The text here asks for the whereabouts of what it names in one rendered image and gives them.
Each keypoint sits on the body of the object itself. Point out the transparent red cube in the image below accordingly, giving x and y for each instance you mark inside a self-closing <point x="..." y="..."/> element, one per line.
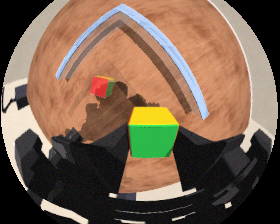
<point x="102" y="86"/>

